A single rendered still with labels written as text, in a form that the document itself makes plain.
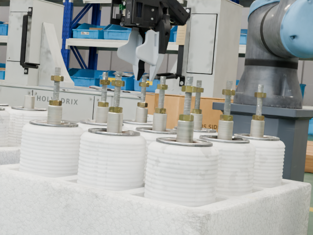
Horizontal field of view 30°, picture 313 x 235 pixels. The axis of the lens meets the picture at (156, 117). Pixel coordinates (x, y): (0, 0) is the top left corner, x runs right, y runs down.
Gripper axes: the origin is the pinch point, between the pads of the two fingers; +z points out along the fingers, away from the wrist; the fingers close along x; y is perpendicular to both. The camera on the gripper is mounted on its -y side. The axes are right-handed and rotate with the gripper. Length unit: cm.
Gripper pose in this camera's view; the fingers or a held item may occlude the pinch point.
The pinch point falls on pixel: (147, 74)
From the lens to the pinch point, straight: 110.6
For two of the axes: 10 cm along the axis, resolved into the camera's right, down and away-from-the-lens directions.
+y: -7.6, -0.3, -6.5
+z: -0.8, 10.0, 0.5
